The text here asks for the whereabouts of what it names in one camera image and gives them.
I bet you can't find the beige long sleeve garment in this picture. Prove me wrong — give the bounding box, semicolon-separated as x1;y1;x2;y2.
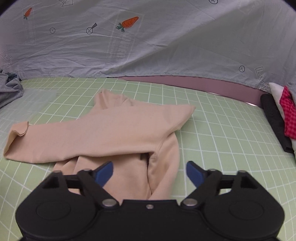
3;89;195;201

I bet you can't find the green grid cutting mat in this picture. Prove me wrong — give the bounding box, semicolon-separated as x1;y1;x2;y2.
1;77;295;240

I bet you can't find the folded black garment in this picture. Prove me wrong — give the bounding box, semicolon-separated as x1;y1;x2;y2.
260;93;294;154

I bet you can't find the folded white garment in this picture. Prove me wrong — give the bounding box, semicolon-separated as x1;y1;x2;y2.
269;82;295;156

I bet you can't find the crumpled grey blue garment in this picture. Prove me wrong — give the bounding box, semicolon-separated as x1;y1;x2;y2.
0;69;24;108

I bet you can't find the grey carrot print sheet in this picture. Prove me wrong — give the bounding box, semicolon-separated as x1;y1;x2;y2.
1;1;295;90

